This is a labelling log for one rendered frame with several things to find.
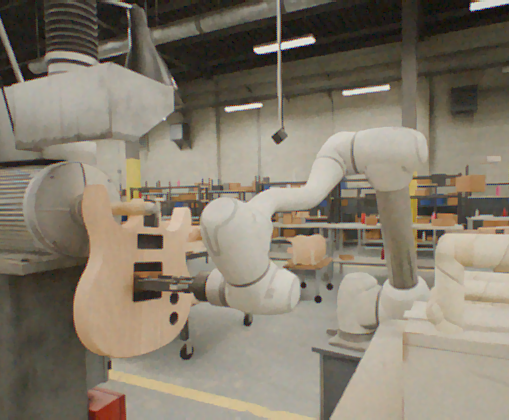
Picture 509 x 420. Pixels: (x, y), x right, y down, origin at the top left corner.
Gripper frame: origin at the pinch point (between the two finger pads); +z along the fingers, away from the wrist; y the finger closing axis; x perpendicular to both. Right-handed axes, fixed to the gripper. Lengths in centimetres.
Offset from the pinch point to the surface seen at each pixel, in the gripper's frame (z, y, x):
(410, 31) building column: -11, 627, 440
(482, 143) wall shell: -171, 1061, 328
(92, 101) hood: -8.0, -25.6, 36.8
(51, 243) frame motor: 17.2, -15.0, 9.1
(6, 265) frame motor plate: 29.8, -17.5, 3.3
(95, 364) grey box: 35.1, 14.1, -30.3
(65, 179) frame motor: 15.9, -13.6, 25.1
